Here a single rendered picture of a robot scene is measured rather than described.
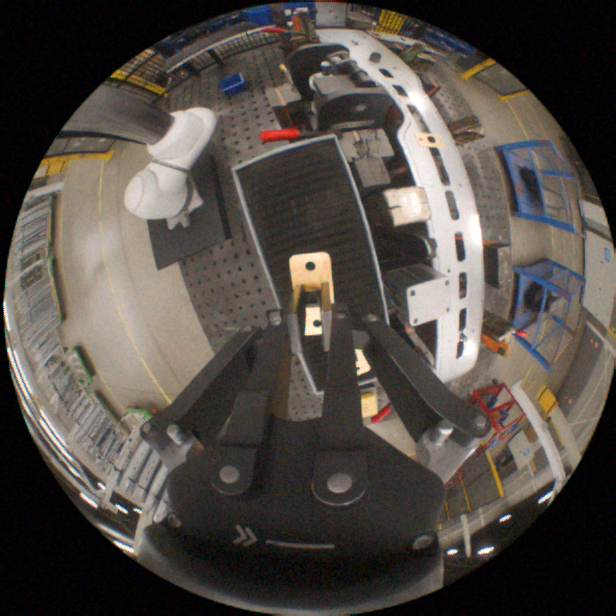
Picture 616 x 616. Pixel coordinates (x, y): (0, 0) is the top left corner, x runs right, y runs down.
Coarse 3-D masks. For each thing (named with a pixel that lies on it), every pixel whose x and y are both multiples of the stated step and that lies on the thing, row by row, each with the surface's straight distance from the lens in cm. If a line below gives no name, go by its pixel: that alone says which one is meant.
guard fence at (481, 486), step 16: (480, 448) 499; (464, 464) 589; (480, 464) 519; (448, 480) 719; (464, 480) 611; (480, 480) 536; (496, 480) 474; (448, 496) 746; (464, 496) 636; (480, 496) 556; (496, 496) 498; (448, 512) 772; (464, 512) 662
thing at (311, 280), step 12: (324, 252) 20; (300, 264) 20; (324, 264) 20; (300, 276) 20; (312, 276) 20; (324, 276) 20; (312, 288) 20; (312, 300) 21; (312, 312) 21; (312, 324) 22
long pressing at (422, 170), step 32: (320, 32) 92; (352, 32) 96; (384, 64) 72; (416, 96) 64; (416, 128) 55; (416, 160) 50; (448, 160) 56; (448, 224) 51; (448, 256) 52; (480, 256) 59; (480, 288) 62; (448, 320) 57; (480, 320) 67; (448, 352) 64
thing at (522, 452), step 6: (522, 432) 1104; (510, 438) 1073; (516, 438) 1071; (522, 438) 1090; (510, 444) 1084; (516, 444) 1059; (522, 444) 1077; (528, 444) 1098; (516, 450) 1062; (522, 450) 1067; (528, 450) 1084; (516, 456) 1075; (522, 456) 1057; (528, 456) 1079; (516, 462) 1088; (522, 462) 1056
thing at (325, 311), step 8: (328, 288) 17; (320, 296) 16; (328, 296) 15; (320, 304) 14; (328, 304) 14; (320, 312) 13; (328, 312) 13; (320, 320) 13; (328, 320) 13; (328, 328) 13; (328, 336) 14; (328, 344) 14
